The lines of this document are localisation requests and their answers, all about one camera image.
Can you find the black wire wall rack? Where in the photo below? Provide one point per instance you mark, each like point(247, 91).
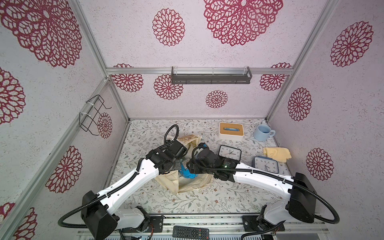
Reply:
point(89, 117)

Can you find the black wall shelf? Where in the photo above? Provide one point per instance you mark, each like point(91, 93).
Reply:
point(212, 78)

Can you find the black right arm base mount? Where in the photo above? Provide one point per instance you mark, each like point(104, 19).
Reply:
point(256, 222)

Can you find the light blue mug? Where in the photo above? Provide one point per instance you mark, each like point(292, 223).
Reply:
point(263, 133)

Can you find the black remote control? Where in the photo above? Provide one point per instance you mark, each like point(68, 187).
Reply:
point(191, 233)

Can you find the black square alarm clock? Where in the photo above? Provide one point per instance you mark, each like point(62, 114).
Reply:
point(230, 153)

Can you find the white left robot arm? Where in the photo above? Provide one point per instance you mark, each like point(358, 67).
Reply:
point(105, 216)

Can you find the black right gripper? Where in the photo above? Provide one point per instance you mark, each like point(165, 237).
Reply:
point(192, 166)

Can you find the blue round alarm clock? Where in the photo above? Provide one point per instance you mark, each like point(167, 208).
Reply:
point(185, 173)

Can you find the cream floral canvas bag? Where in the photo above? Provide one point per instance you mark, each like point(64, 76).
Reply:
point(172, 180)

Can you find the yellow cloth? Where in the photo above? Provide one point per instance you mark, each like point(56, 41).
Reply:
point(277, 153)

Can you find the white wooden-top tissue box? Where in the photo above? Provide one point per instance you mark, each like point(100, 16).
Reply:
point(231, 131)

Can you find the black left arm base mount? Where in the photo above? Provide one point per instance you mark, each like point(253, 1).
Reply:
point(150, 223)

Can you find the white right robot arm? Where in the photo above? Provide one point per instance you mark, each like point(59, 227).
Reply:
point(297, 194)

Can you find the blue square alarm clock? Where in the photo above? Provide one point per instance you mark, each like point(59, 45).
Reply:
point(265, 164)

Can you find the aluminium front rail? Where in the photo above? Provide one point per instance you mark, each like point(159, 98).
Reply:
point(229, 227)

